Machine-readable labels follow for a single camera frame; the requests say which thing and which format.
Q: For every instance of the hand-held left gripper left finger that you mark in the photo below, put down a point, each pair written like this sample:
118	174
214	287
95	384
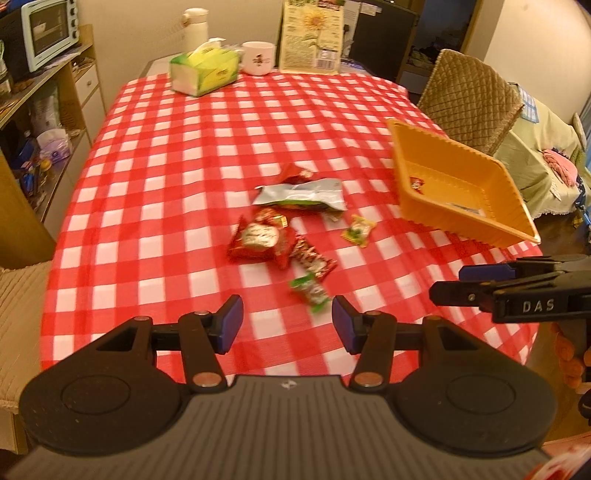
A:
228	323

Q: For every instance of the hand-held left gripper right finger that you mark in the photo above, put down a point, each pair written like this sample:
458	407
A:
344	323

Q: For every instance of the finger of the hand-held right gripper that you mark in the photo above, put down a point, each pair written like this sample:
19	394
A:
457	293
485	271

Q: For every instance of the green white candy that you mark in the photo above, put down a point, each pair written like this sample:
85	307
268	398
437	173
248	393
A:
310	290

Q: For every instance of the long red brown snack bar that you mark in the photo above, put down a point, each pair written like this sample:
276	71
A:
311	258

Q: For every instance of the red round snack packet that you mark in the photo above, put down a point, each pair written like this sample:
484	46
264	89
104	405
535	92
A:
258	237

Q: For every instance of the yellow green candy packet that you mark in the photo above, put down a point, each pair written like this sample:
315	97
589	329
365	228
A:
358	230

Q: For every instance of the small red white snack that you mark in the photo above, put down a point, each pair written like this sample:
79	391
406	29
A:
417	182

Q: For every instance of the orange plastic tray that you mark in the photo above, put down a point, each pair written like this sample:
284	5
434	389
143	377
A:
443	157

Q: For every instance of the silver snack bag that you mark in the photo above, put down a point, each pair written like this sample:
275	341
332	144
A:
300	194

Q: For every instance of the sofa with green cover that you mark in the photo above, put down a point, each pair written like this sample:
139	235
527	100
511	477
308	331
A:
531	152

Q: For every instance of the pink cloth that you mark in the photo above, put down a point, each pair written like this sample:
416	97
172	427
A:
559	166

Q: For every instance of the red crinkled candy wrapper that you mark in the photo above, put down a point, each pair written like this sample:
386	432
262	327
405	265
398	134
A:
295	174

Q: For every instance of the red white checked tablecloth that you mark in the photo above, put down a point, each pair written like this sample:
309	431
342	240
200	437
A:
184	161

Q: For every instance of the blue checked towel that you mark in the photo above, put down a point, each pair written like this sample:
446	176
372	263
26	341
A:
530	105

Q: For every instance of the quilted beige chair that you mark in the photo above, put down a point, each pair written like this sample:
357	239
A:
471	97

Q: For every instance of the beige ribbed cushion chair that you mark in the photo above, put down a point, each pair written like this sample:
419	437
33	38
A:
23	323

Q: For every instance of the blue white packet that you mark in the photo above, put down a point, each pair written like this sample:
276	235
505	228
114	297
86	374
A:
353	65

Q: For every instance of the purple white packet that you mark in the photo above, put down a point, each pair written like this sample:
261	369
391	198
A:
54	145

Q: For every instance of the green tissue box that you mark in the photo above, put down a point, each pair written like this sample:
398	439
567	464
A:
203	69

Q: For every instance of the black fridge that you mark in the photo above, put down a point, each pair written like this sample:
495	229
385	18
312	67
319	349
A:
383	37

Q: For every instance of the white printed mug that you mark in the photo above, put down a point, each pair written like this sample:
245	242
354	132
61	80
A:
258	57

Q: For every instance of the wooden shelf unit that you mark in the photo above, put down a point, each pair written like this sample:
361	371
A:
78	92

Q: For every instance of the white plastic bag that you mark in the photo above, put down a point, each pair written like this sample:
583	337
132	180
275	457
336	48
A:
46	113

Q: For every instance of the sunflower print seed bag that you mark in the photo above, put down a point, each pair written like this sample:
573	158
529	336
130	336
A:
311	41

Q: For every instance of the white thermos bottle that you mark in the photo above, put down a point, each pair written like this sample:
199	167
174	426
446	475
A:
196	23

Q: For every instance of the pale blue toaster oven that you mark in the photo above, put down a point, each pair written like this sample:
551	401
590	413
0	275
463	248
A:
48	32

